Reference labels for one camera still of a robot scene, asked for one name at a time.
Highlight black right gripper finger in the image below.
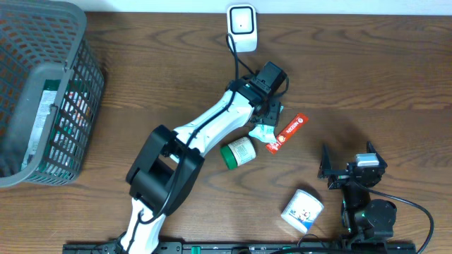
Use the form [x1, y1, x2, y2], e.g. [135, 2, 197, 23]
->
[367, 141, 377, 154]
[317, 144, 333, 179]

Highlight teal white snack packet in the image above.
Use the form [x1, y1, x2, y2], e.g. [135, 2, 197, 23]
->
[249, 124, 276, 143]

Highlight red coffee stick sachet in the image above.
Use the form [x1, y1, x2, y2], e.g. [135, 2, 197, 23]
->
[266, 113, 309, 155]

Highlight green lid white jar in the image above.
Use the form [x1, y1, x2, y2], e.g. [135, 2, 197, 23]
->
[220, 137, 256, 170]

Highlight white blue labelled jar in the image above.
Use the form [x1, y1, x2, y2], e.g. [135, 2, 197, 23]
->
[281, 189, 324, 234]

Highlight white red package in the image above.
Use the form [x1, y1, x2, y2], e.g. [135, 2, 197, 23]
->
[20, 80, 86, 170]

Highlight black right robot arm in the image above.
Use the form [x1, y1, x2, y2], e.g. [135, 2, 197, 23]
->
[318, 142, 397, 249]

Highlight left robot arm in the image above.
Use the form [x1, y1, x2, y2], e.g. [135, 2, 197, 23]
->
[117, 61, 289, 253]

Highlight white barcode scanner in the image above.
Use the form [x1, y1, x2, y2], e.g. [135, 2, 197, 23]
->
[226, 4, 258, 53]

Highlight grey plastic mesh basket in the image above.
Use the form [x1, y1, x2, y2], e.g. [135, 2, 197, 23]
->
[1, 1, 105, 188]

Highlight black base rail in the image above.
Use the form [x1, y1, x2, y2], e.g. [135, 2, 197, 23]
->
[62, 241, 417, 254]

